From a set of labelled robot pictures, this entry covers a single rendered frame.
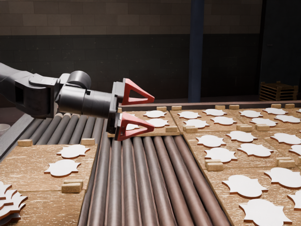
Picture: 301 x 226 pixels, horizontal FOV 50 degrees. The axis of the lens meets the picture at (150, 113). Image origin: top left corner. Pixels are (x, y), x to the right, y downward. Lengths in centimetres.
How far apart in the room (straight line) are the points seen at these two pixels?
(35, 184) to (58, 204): 16
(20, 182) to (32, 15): 506
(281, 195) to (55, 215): 67
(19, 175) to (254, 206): 78
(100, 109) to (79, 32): 538
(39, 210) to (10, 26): 528
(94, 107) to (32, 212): 43
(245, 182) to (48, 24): 529
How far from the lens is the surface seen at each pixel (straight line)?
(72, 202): 103
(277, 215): 98
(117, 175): 120
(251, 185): 111
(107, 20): 608
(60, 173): 119
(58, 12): 606
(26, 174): 124
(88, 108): 70
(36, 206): 103
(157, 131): 160
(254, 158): 135
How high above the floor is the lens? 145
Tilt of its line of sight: 15 degrees down
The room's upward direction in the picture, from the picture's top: straight up
